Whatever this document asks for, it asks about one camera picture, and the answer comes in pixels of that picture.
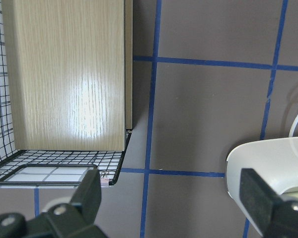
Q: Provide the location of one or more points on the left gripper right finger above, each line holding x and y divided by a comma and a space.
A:
275, 216

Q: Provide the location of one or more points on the wire basket wooden shelf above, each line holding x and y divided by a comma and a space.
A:
65, 90

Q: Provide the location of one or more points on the white toaster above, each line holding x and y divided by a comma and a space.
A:
274, 160

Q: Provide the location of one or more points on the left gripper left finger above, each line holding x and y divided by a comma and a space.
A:
74, 219

